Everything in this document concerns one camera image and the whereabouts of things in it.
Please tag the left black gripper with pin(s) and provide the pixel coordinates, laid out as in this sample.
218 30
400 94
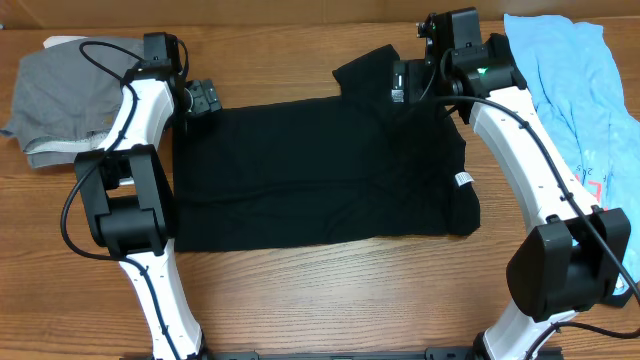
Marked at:
205 96

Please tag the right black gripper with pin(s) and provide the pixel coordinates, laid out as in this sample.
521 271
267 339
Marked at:
416 90

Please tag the black t-shirt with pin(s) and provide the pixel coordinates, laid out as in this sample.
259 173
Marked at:
322 171

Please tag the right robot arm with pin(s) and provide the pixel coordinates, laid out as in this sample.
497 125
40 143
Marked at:
572 255

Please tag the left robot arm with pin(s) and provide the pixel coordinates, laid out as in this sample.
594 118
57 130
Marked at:
128 202

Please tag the grey folded shorts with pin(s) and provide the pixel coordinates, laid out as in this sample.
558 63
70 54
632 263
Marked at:
63 104

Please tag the light blue t-shirt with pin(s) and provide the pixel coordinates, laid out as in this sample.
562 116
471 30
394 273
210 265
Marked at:
579 98

